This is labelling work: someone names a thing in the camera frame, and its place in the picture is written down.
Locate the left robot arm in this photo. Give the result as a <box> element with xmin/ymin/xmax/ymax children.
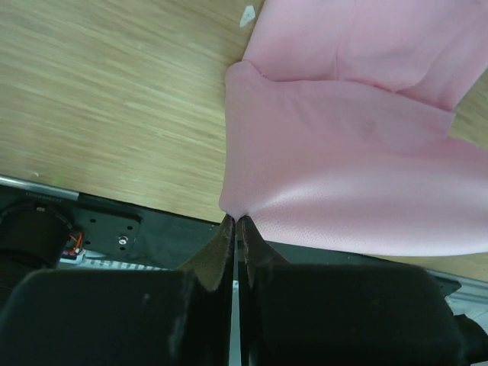
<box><xmin>1</xmin><ymin>209</ymin><xmax>470</xmax><ymax>365</ymax></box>

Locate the aluminium frame rail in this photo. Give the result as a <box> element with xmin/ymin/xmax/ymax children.
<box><xmin>1</xmin><ymin>175</ymin><xmax>80</xmax><ymax>201</ymax></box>

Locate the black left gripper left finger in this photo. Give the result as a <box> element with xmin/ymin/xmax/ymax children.
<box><xmin>1</xmin><ymin>217</ymin><xmax>235</xmax><ymax>365</ymax></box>

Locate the white slotted cable duct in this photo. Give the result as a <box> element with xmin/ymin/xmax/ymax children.
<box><xmin>57</xmin><ymin>258</ymin><xmax>168</xmax><ymax>271</ymax></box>

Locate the pink t-shirt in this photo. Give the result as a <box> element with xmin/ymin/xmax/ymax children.
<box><xmin>220</xmin><ymin>1</ymin><xmax>487</xmax><ymax>256</ymax></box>

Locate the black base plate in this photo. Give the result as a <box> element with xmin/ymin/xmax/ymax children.
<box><xmin>72</xmin><ymin>192</ymin><xmax>462</xmax><ymax>291</ymax></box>

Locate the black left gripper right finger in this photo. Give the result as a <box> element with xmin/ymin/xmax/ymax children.
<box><xmin>236</xmin><ymin>217</ymin><xmax>467</xmax><ymax>365</ymax></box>

